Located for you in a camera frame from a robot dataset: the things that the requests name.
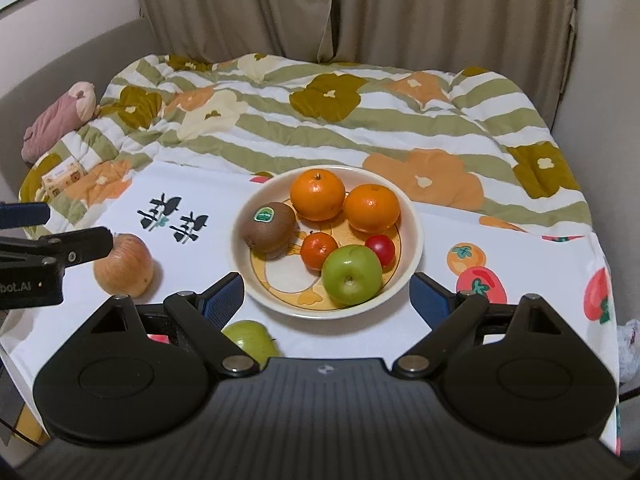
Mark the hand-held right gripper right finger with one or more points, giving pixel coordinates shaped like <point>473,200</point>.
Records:
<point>429,301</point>

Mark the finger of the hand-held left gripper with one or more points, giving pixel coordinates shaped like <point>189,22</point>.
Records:
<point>22,214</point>
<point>75,246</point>

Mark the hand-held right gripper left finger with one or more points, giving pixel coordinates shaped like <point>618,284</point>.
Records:
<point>222,301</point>

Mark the green apple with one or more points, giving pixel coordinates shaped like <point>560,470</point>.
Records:
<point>252,339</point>
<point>351,276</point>

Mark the yellow red apple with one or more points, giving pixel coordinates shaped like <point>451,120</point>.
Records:
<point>124,265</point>

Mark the cream duck print bowl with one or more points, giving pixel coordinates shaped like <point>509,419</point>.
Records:
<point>280,285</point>

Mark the brown kiwi with sticker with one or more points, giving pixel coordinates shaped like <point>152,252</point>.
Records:
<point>270,230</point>

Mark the large orange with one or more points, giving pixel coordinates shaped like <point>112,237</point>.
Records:
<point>372,208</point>
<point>318,195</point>

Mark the small mandarin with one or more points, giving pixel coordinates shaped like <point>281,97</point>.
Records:
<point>319,251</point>

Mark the tissue packet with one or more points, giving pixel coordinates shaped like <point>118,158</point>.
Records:
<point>61,180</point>

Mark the white persimmon print cloth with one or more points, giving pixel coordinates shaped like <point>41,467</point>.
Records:
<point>515,260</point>

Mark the pink plush toy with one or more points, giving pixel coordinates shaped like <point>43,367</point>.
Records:
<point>57,120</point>

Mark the grey upholstered headboard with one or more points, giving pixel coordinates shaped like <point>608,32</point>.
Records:
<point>60,60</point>

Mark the floral striped blanket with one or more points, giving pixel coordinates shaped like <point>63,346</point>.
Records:
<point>350,125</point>

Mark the white plastic bag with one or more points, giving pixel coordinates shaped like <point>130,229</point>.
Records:
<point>630,350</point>

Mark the beige curtain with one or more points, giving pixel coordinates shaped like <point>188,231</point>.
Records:
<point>450,10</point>
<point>230,5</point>

